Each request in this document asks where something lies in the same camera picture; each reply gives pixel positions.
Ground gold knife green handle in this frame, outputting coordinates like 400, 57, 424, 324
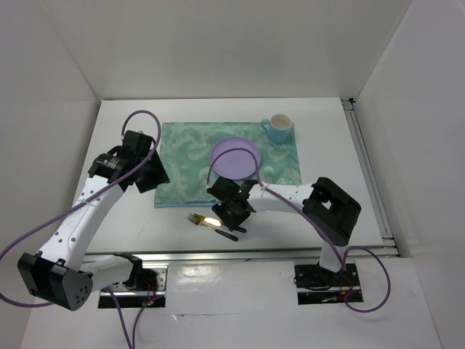
193, 214, 247, 233

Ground gold fork green handle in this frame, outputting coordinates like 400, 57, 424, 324
187, 214, 238, 242

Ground purple plastic plate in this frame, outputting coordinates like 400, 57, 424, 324
210, 137, 261, 180

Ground green patterned cloth placemat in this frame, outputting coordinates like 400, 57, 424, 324
154, 122, 302, 208

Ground light blue mug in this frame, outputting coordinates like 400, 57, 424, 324
261, 114, 293, 144

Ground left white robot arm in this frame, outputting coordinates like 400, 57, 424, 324
17, 131, 169, 311

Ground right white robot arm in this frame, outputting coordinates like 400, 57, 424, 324
207, 177, 362, 285

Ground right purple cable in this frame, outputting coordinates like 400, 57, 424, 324
206, 148, 392, 313

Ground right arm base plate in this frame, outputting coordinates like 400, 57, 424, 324
294, 263, 363, 305

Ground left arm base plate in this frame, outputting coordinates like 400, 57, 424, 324
108, 264, 169, 309

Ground aluminium rail right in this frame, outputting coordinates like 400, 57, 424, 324
341, 98, 400, 257

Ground aluminium rail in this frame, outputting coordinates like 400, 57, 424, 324
341, 98, 400, 257
84, 245, 400, 262

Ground aluminium rail front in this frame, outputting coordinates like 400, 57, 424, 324
84, 245, 400, 262

